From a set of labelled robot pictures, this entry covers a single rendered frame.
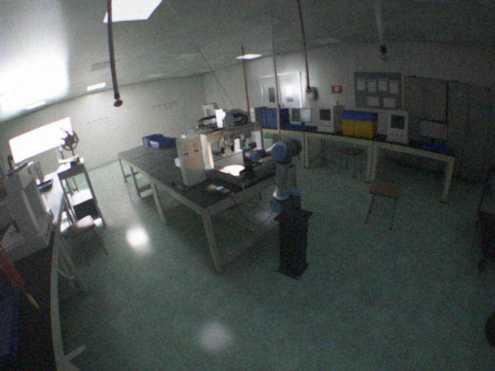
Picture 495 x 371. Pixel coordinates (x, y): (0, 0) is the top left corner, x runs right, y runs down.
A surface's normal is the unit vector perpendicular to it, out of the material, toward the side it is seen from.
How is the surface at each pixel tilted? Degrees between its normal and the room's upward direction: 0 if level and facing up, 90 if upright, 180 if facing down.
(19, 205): 90
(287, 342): 0
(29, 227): 90
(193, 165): 90
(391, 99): 90
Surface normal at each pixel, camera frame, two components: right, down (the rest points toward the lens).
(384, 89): -0.73, 0.34
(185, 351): -0.11, -0.91
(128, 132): 0.67, 0.23
